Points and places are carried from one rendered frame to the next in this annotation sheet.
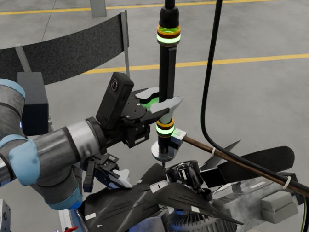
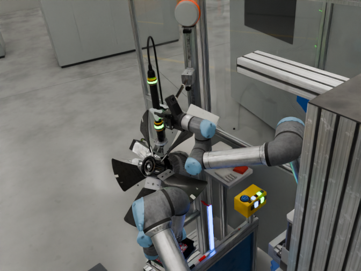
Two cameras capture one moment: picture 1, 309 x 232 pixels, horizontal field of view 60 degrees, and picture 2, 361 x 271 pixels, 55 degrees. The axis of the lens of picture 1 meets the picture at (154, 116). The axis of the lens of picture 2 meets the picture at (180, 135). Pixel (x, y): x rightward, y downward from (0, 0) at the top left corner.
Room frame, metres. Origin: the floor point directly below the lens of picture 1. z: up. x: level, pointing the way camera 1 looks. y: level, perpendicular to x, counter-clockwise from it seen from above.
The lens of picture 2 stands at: (0.71, 1.47, 2.42)
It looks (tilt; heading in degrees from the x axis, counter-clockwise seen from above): 33 degrees down; 257
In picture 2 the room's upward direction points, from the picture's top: 6 degrees counter-clockwise
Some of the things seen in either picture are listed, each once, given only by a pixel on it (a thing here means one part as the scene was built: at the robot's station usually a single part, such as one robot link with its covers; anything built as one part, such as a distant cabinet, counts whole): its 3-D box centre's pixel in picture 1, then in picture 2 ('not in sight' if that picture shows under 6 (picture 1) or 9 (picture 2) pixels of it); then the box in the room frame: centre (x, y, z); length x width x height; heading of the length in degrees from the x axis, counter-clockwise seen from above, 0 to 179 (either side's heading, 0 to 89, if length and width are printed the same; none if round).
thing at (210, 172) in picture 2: not in sight; (222, 168); (0.01, -0.35, 0.85); 0.36 x 0.24 x 0.03; 113
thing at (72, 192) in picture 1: (53, 180); (202, 147); (0.32, 0.22, 1.49); 0.11 x 0.08 x 0.11; 55
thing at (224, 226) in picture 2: not in sight; (223, 210); (0.01, -0.35, 0.42); 0.04 x 0.04 x 0.83; 23
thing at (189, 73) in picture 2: not in sight; (188, 76); (0.14, -0.56, 1.50); 0.10 x 0.07 x 0.08; 58
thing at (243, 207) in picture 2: not in sight; (250, 201); (0.05, 0.19, 1.02); 0.16 x 0.10 x 0.11; 23
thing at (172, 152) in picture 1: (167, 142); (160, 133); (0.46, -0.04, 1.46); 0.09 x 0.07 x 0.10; 58
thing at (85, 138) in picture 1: (84, 139); (189, 122); (0.35, 0.14, 1.59); 0.08 x 0.05 x 0.08; 33
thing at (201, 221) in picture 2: not in sight; (200, 208); (0.21, -0.28, 0.58); 0.09 x 0.04 x 1.15; 113
